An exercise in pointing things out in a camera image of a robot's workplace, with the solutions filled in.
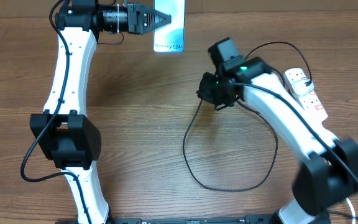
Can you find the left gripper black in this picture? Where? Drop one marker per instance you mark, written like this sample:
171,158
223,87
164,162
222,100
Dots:
139,10

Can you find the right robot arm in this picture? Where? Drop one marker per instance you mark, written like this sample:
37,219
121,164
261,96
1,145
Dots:
328,171

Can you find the white charger plug adapter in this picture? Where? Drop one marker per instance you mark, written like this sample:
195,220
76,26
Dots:
301,88

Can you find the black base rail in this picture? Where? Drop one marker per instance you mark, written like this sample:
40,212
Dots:
248,219

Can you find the blue Samsung smartphone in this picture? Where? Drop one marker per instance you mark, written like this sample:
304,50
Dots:
171,37

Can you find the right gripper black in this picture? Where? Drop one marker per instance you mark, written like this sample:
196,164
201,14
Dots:
205,95

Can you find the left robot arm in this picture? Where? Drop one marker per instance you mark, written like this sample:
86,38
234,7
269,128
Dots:
62,130

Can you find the white power strip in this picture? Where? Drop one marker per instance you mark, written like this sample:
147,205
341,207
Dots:
305,95

